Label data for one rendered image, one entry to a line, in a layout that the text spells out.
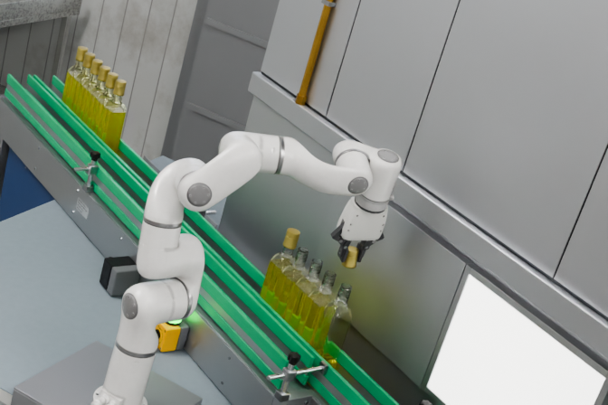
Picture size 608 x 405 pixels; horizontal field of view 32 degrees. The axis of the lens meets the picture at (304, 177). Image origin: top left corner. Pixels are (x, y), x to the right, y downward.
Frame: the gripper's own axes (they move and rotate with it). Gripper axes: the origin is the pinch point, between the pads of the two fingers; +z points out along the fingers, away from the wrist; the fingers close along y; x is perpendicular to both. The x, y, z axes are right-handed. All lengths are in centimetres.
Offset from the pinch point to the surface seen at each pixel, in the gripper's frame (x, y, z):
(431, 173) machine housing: -4.1, -15.5, -21.2
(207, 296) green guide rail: -18.4, 24.5, 31.8
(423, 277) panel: 11.2, -14.0, -2.3
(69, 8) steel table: -306, 15, 106
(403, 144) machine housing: -15.1, -12.6, -21.5
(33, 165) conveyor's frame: -114, 56, 63
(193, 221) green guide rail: -58, 18, 39
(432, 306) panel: 17.2, -15.2, 1.3
